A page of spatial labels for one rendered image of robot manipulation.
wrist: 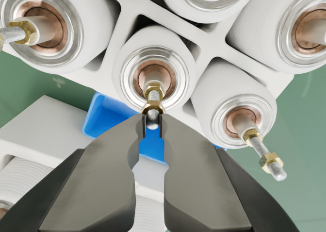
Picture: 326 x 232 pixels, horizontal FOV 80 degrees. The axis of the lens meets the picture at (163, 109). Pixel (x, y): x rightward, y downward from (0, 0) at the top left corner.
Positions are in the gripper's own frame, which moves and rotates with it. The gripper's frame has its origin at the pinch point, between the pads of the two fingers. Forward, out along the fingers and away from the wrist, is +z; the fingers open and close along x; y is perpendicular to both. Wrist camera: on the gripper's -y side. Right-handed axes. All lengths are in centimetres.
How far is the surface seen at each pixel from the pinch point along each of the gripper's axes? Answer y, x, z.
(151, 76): -0.4, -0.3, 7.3
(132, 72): -0.4, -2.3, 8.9
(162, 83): 0.0, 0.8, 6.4
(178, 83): 0.9, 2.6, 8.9
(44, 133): 15.9, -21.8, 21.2
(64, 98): 14.2, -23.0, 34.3
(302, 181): 44, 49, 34
